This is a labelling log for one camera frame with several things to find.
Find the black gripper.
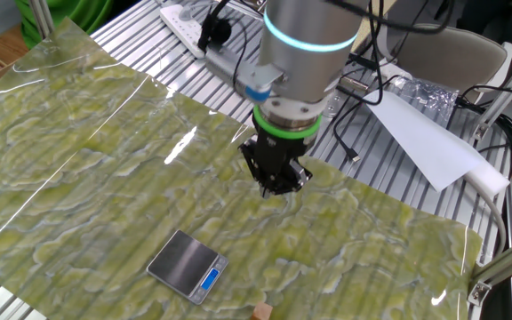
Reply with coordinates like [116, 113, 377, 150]
[238, 124, 315, 198]

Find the small wooden block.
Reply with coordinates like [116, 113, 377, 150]
[250, 301, 274, 320]

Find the silver digital pocket scale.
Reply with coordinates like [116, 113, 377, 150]
[145, 228, 229, 306]

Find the white foam block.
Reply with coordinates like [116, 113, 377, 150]
[460, 162, 512, 197]

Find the large white paper sheet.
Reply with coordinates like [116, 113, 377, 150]
[363, 88, 488, 193]

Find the green marble pattern mat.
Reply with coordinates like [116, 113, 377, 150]
[0, 16, 484, 320]

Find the white power strip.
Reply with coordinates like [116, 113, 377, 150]
[158, 3, 208, 60]

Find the clear plastic bag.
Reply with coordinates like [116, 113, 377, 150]
[388, 75, 460, 125]

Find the green cloth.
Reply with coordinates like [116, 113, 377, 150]
[14, 0, 115, 50]

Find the black USB cable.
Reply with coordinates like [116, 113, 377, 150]
[332, 100, 364, 164]

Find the silver metal bracket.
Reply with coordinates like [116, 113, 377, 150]
[324, 86, 344, 117]

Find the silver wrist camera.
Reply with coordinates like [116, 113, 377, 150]
[204, 44, 286, 103]

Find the black camera cable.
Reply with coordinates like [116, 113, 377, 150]
[196, 0, 248, 97]

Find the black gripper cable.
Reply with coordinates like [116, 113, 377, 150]
[326, 0, 457, 108]

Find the grey flexible hose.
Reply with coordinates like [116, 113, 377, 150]
[464, 175, 508, 261]

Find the black cable bundle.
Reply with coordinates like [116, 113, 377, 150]
[455, 84, 512, 179]

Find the aluminium frame post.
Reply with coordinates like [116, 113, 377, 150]
[28, 0, 55, 39]
[472, 42, 512, 141]
[466, 228, 512, 308]

